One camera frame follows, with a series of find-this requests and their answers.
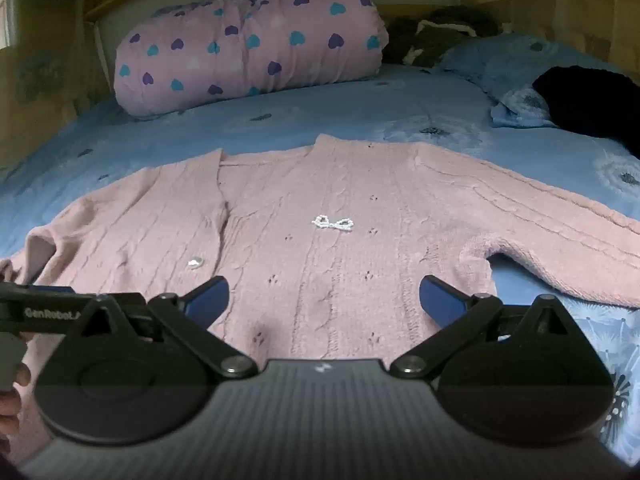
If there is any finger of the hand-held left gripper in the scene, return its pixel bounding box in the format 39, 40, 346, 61
0, 282, 77, 296

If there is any person's left hand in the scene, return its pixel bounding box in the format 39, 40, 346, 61
0, 362, 32, 453

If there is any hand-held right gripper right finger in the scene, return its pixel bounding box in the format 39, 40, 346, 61
389, 275, 573, 380

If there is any black cloth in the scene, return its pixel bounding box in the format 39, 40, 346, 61
532, 66, 640, 156

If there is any pink heart print quilt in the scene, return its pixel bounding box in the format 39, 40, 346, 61
114, 0, 390, 117

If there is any dark brown and white cloth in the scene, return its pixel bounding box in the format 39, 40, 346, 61
382, 7, 501, 68

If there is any pink knit cardigan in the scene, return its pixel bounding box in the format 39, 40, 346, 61
0, 132, 640, 466

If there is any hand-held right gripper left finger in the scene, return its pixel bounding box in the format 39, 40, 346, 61
80, 276, 259, 380

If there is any blue pillow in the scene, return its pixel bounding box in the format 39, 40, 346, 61
440, 34, 626, 128

